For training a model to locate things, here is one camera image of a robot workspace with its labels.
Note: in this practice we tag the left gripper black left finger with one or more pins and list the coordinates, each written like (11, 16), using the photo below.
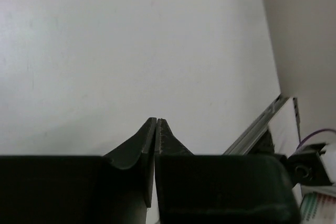
(113, 188)

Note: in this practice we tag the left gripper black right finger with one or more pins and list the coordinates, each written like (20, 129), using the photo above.
(252, 188)

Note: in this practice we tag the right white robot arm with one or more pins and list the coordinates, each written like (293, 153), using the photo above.
(311, 165)

